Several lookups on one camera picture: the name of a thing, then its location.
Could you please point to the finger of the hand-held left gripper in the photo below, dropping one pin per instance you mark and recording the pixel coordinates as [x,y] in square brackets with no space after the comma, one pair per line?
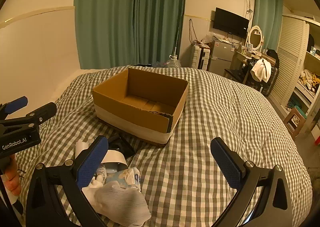
[16,104]
[43,112]

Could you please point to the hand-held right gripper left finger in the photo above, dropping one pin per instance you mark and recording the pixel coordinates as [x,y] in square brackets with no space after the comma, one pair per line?
[92,164]

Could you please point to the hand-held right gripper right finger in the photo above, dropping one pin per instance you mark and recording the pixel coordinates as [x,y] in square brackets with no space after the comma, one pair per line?
[225,164]

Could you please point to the white labelled tube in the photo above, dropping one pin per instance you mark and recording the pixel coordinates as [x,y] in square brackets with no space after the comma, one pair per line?
[102,170]

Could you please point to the white tape roll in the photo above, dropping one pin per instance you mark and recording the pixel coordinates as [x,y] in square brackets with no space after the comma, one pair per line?
[113,158]

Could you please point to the blue tissue packet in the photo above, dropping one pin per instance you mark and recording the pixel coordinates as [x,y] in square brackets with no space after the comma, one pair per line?
[122,177]

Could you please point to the black round object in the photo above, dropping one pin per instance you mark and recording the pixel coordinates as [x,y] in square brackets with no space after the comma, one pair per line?
[122,145]

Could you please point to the white sock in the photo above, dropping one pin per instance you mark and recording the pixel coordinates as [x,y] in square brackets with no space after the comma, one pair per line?
[117,199]

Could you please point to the brown cardboard box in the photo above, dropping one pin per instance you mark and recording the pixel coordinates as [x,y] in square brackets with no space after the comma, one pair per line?
[117,107]

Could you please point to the person's left hand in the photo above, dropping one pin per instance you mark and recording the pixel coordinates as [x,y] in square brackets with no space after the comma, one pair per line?
[11,177]

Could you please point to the green checked blanket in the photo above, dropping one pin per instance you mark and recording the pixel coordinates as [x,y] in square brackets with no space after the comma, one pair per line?
[200,122]

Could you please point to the small wooden stool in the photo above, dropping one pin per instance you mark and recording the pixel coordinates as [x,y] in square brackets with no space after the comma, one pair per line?
[295,122]

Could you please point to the dark wooden chair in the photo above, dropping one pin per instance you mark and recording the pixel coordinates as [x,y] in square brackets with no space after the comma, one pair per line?
[235,73]

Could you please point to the red small object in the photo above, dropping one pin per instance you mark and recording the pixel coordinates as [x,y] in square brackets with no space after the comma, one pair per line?
[317,140]

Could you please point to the white towel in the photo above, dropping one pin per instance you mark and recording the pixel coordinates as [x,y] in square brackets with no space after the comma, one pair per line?
[261,69]

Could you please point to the silver small fridge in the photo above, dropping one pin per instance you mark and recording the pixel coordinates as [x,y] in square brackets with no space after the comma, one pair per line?
[221,57]

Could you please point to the wooden dressing table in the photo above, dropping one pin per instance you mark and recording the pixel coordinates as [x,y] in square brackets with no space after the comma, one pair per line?
[240,57]

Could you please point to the black floor bag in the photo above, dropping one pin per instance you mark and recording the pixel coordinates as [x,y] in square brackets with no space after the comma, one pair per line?
[142,65]

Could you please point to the white suitcase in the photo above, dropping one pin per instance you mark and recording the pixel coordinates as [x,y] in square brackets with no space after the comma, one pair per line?
[200,57]

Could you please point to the clear large water bottle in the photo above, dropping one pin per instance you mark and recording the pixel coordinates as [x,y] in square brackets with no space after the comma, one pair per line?
[174,63]

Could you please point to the white louvred wardrobe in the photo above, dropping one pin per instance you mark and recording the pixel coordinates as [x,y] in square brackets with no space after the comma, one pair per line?
[287,62]

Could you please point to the wide green curtain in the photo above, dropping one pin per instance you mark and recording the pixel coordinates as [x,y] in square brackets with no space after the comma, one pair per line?
[125,17]

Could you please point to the white oval mirror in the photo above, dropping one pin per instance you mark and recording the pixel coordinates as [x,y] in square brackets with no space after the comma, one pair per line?
[255,38]

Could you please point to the narrow green curtain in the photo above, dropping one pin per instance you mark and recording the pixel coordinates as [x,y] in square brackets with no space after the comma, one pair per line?
[267,17]

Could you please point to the black wall television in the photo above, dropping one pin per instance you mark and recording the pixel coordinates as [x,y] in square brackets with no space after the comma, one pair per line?
[230,22]

